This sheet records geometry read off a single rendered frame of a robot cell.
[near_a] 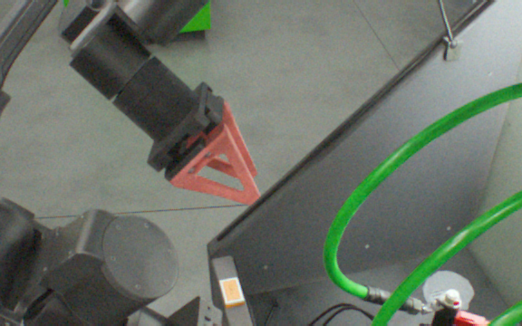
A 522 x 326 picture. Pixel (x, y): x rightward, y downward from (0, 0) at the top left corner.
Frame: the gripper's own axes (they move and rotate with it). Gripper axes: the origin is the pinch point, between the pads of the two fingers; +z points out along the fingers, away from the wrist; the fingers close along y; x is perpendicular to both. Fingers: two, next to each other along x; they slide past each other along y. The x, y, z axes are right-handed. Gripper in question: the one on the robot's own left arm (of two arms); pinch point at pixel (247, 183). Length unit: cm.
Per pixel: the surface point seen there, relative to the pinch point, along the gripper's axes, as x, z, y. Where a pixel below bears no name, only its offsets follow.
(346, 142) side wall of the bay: -5.3, 18.4, 34.5
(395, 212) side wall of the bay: -2, 38, 41
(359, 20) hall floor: -38, 96, 371
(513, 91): -24.2, 10.4, -1.6
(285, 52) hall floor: 15, 64, 319
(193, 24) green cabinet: 47, 9, 336
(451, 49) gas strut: -27.3, 18.1, 33.4
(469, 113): -19.7, 8.7, -2.2
